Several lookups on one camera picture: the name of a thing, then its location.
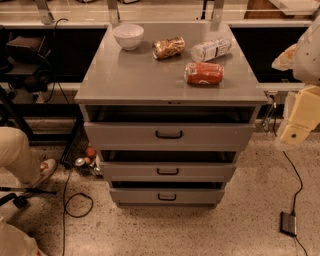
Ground silver can on floor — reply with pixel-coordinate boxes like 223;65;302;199
75;158;86;167

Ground red soda can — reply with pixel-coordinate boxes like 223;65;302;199
184;62;224;85

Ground black equipment on shelf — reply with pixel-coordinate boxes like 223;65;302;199
0;27;53;93

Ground grey drawer cabinet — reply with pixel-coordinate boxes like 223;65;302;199
74;21;269;209

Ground white bowl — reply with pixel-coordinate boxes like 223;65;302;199
112;24;144;50

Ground grey drawer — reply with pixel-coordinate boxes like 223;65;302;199
110;188;224;205
84;122;254;151
100;162;236;182

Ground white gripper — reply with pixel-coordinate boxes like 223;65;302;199
275;85;320;147

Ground white red sneaker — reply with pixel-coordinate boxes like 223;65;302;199
30;159;57;188

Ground black looped floor cable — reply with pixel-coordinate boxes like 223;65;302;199
61;168;95;256

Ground black tripod leg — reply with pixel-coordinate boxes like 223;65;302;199
0;187;56;209

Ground grey middle drawer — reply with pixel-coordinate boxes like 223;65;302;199
100;162;236;182

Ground red apple on floor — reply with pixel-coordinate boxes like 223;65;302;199
85;147;96;159

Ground person's beige trouser leg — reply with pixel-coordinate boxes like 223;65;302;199
0;127;40;186

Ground grey top drawer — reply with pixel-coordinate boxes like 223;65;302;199
84;122;254;151

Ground grey bottom drawer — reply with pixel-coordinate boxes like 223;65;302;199
110;188;224;205

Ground gold crushed can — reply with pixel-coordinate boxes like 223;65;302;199
152;37;185;60

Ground black adapter cable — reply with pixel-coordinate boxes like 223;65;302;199
272;109;310;256

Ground person's near beige knee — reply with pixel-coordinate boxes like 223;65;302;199
0;217;47;256

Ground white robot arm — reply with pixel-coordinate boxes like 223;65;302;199
271;19;320;150

